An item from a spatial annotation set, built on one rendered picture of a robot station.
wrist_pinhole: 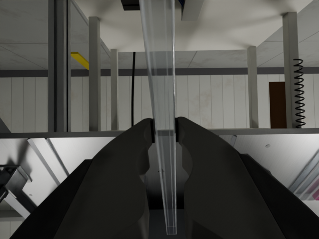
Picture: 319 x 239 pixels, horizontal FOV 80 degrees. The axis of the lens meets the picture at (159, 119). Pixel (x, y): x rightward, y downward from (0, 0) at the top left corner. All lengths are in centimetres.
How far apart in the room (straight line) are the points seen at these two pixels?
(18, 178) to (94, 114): 37
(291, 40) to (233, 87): 285
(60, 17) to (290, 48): 69
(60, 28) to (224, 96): 315
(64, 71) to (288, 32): 69
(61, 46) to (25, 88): 345
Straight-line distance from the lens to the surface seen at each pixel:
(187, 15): 64
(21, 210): 42
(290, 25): 81
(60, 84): 55
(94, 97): 66
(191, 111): 334
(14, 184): 33
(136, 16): 73
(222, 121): 347
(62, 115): 54
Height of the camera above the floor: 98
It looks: 2 degrees down
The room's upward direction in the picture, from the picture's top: 179 degrees clockwise
